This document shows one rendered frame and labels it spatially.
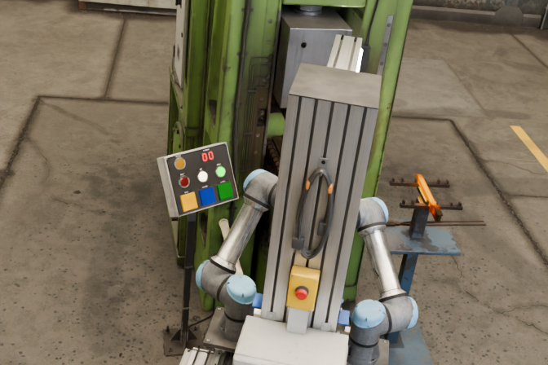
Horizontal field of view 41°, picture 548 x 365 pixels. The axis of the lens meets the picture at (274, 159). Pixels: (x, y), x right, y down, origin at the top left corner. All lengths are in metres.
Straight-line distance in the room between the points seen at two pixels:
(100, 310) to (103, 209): 1.02
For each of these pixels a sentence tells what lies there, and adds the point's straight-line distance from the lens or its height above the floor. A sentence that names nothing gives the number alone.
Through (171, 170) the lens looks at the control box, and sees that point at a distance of 3.35.
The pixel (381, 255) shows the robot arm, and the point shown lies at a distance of 2.95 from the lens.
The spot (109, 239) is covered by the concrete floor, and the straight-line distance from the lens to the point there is 4.86.
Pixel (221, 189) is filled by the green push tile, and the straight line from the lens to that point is 3.47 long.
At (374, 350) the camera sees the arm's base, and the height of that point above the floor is 0.88.
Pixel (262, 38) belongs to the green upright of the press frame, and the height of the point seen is 1.66.
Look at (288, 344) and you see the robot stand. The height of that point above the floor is 1.23.
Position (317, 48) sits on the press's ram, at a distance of 3.43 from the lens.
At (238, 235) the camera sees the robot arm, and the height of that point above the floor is 1.17.
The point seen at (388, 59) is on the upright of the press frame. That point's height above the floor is 1.57.
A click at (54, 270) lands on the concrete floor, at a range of 4.64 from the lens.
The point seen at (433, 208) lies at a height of 1.01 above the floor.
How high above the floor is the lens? 2.83
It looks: 29 degrees down
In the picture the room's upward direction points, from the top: 7 degrees clockwise
